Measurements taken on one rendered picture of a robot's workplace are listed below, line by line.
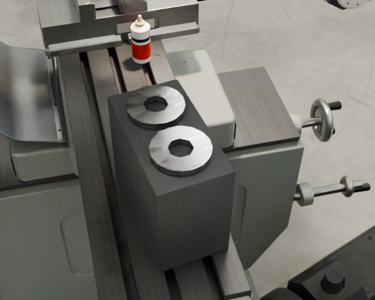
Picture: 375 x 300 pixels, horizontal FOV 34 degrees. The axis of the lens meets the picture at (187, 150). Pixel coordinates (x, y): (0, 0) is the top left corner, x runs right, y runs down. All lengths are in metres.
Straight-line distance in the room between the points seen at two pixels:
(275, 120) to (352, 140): 1.11
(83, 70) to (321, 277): 0.69
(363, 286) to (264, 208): 0.35
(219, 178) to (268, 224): 0.85
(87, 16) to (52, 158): 0.31
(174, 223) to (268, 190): 0.71
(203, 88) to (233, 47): 1.54
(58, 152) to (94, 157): 0.20
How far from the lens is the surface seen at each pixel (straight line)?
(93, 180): 1.11
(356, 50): 3.07
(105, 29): 1.38
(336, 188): 1.68
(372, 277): 1.46
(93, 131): 1.19
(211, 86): 1.45
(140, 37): 1.30
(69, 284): 1.71
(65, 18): 1.38
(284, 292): 1.40
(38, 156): 1.34
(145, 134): 0.91
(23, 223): 1.48
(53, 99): 1.38
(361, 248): 1.50
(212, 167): 0.87
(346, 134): 2.62
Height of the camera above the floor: 1.77
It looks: 46 degrees down
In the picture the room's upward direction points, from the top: 1 degrees clockwise
